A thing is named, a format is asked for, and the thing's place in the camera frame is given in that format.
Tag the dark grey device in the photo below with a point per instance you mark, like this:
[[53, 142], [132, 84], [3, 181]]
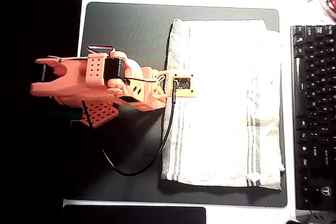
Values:
[[315, 219]]

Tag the white striped towel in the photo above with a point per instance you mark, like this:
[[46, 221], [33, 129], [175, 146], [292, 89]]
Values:
[[223, 103]]

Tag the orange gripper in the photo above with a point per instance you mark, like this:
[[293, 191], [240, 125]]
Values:
[[150, 105]]

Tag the black desk mat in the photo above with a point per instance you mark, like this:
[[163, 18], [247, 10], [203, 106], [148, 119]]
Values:
[[126, 30]]

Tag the black computer keyboard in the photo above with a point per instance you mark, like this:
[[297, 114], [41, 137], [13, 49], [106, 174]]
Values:
[[315, 103]]

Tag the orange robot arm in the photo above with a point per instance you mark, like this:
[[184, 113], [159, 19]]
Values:
[[76, 77]]

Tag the black flat tablet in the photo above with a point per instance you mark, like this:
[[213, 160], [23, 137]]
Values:
[[131, 216]]

